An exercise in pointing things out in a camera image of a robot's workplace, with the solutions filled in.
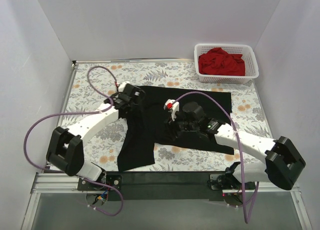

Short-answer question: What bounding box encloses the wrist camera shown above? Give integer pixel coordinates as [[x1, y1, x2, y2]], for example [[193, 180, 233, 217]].
[[117, 81, 130, 92], [163, 99, 180, 118]]

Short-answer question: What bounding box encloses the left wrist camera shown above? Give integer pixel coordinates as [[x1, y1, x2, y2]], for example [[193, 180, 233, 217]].
[[117, 81, 130, 92]]

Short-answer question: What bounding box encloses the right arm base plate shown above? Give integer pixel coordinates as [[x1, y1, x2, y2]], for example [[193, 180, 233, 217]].
[[207, 174, 242, 190]]

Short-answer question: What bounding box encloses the red t-shirt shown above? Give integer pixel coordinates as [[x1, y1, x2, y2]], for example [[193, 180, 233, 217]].
[[198, 47, 246, 76]]

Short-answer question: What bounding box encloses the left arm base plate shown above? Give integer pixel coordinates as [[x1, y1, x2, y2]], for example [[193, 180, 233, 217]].
[[77, 174, 122, 191]]

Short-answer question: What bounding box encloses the white plastic basket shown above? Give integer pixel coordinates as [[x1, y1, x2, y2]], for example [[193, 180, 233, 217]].
[[194, 43, 259, 84]]

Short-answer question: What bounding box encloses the aluminium table frame rail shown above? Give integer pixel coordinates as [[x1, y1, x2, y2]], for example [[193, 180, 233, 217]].
[[21, 57, 312, 230]]

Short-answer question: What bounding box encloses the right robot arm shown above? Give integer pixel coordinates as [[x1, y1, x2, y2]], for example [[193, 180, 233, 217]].
[[164, 99, 306, 191]]

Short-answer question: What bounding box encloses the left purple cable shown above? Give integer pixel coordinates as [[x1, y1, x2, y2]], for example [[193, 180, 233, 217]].
[[23, 65, 125, 217]]

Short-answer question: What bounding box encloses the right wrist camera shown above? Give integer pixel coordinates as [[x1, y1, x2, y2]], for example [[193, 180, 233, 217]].
[[163, 99, 180, 118]]

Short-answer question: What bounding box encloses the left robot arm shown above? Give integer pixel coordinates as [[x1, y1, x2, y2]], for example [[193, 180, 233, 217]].
[[46, 81, 146, 190]]

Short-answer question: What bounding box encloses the floral table mat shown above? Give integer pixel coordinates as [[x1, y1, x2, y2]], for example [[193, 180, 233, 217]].
[[48, 61, 281, 172]]

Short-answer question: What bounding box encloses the black t-shirt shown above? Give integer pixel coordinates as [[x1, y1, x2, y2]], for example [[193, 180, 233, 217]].
[[117, 86, 234, 172]]

